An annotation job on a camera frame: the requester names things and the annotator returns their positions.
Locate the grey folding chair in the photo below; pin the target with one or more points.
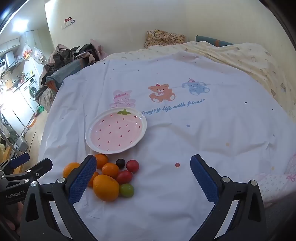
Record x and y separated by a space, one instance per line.
20 142

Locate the pink strawberry-print plate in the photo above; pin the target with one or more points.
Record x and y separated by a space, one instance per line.
115 132

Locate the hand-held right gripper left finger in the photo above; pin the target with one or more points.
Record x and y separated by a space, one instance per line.
83 178

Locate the dark purple cherry tomato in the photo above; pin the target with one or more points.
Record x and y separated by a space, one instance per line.
120 163

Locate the small mandarin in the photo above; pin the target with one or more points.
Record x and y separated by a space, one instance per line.
110 170
94 177
102 160

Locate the large orange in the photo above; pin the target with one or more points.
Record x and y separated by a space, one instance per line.
70 169
106 187

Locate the leopard print pillow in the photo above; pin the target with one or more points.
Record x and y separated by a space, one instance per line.
165 38

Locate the white wall cabinet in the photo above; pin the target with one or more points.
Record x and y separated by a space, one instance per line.
11 44

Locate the pile of clothes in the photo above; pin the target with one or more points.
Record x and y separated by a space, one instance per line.
67 55

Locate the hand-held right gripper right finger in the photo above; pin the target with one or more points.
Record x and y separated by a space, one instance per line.
204 178

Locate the clear plastic bags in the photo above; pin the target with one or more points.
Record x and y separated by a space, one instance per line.
33 53

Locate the red cherry tomato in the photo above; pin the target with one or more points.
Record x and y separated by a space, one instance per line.
124 176
132 166

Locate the white washing machine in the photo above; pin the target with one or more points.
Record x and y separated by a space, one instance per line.
32 90

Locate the white kitchen appliance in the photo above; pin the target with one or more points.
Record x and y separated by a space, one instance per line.
2 63

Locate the white animal-print bedsheet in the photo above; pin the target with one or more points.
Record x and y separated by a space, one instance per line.
208 129

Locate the teal pillow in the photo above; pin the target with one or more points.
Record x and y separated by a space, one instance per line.
212 41

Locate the green cherry tomato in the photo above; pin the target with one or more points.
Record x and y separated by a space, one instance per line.
126 190

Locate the grey-blue pillow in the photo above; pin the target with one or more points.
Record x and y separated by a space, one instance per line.
60 75

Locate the wall socket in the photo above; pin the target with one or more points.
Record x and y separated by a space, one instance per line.
69 22

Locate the pink printed quilt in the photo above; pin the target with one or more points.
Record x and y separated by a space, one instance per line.
277 185

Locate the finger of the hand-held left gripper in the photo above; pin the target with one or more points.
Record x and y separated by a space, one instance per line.
39 168
19 160

